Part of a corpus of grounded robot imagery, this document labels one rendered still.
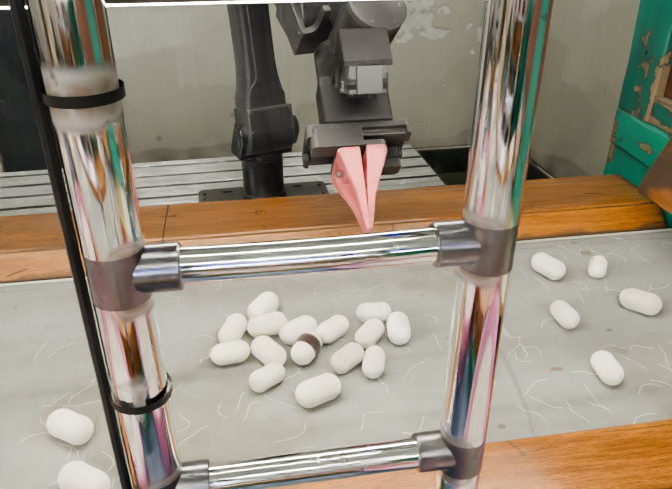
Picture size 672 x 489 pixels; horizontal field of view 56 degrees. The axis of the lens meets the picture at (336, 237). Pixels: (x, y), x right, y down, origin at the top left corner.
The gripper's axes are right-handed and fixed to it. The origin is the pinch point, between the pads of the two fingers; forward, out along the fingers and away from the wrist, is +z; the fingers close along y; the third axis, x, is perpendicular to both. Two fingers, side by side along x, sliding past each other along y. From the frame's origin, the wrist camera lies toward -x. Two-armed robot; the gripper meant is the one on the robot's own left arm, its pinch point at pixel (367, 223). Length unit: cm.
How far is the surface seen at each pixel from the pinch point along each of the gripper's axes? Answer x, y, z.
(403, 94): 163, 59, -121
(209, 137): 172, -21, -111
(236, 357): -1.5, -13.1, 11.7
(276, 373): -3.8, -10.0, 13.7
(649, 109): 7.1, 38.7, -15.0
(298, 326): -0.7, -7.6, 9.4
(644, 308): -1.1, 24.5, 11.1
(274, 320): 0.2, -9.6, 8.4
